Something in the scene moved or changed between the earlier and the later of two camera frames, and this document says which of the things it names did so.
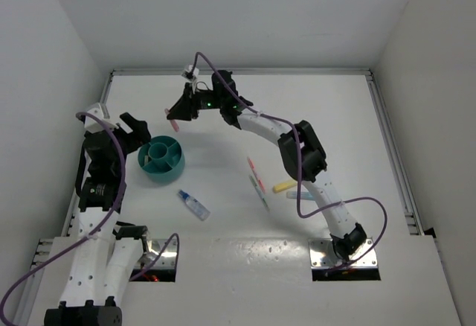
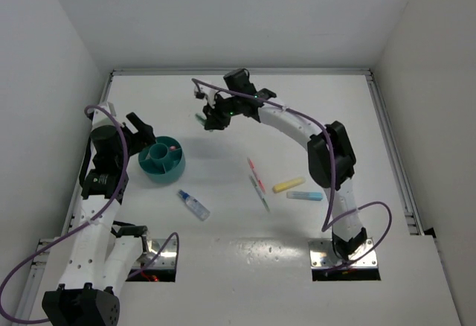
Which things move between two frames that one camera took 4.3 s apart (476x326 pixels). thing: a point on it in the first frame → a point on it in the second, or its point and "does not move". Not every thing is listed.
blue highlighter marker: x=304 y=195 does not move
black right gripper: x=187 y=108 → x=216 y=119
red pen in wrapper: x=259 y=181 does not move
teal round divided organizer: x=162 y=159 does not move
